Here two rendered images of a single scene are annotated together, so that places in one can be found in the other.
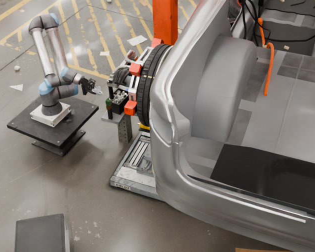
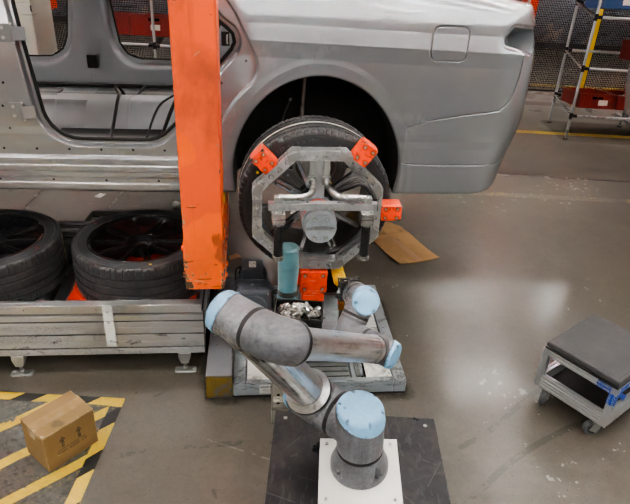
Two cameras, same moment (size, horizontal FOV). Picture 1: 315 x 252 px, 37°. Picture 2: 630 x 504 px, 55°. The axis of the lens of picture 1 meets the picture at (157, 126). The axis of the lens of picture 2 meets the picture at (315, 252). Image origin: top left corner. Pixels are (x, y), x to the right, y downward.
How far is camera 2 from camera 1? 474 cm
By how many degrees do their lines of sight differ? 90
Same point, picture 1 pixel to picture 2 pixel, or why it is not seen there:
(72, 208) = (486, 420)
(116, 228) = (467, 358)
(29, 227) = (608, 362)
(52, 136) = (419, 443)
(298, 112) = not seen: hidden behind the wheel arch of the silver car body
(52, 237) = (588, 333)
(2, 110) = not seen: outside the picture
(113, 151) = not seen: hidden behind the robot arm
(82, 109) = (305, 431)
